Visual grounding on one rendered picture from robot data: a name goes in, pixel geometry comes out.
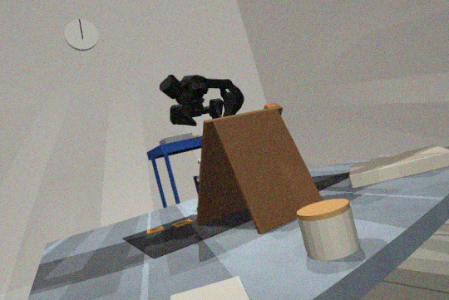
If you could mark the brown board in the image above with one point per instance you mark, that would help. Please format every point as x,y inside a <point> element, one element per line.
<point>249,160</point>

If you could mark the grey cylindrical container with tan lid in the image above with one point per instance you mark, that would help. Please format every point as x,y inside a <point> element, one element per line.
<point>328,229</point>

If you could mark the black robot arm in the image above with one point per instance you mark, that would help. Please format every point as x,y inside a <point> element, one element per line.
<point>194,87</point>

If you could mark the orange flat tile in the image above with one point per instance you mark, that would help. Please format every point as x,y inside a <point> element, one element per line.
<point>188,221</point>
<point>151,231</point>

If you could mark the beige rectangular block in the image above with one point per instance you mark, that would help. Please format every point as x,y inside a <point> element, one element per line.
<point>412,162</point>

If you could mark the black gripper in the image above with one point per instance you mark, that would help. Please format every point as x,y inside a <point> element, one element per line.
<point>182,113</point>

